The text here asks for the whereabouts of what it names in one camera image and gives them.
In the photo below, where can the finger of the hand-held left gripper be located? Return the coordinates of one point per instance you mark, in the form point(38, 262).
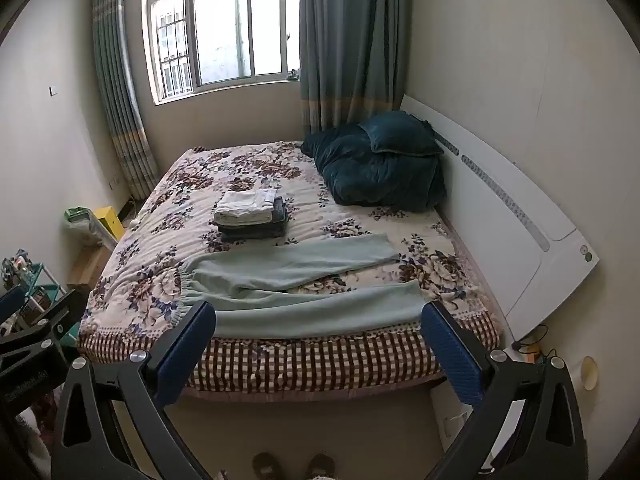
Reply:
point(60, 317)
point(11, 304)

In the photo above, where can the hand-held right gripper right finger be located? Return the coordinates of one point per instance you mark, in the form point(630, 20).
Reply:
point(450, 360)

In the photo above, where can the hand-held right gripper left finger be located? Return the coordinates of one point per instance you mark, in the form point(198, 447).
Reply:
point(185, 355)

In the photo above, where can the light green pants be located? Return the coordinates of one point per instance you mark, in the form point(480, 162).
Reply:
point(280, 305)

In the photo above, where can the teal shelf cart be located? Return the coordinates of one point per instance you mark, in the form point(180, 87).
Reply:
point(39, 274)

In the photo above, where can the cardboard box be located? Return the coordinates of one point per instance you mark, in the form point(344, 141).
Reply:
point(87, 267)

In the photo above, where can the small yellow floor object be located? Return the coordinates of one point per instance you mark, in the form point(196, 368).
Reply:
point(539, 357)

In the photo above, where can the green white plastic bag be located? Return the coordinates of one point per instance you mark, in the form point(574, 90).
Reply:
point(80, 222)

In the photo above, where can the yellow box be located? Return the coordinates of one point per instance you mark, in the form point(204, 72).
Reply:
point(110, 222)

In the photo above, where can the small white floor object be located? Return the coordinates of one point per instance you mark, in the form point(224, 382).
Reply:
point(134, 223)

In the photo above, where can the white headboard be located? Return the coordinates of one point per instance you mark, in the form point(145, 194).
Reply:
point(505, 240)

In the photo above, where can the beige paper cup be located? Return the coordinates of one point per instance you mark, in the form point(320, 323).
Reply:
point(590, 372)

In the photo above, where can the white folded garment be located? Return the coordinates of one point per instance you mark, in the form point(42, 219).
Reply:
point(245, 207)

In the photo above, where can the blue-grey folded garment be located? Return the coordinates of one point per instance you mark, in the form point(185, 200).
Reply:
point(279, 212)

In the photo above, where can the teal quilt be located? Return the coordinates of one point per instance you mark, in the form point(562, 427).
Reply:
point(380, 180)

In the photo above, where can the floral bed blanket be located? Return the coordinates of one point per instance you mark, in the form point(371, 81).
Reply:
point(310, 200)

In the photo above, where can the teal pillow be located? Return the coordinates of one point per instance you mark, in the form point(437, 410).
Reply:
point(400, 132)

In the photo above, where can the small windowsill item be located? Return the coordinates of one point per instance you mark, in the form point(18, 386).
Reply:
point(293, 75)

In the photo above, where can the window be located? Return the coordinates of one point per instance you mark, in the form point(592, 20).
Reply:
point(225, 30)

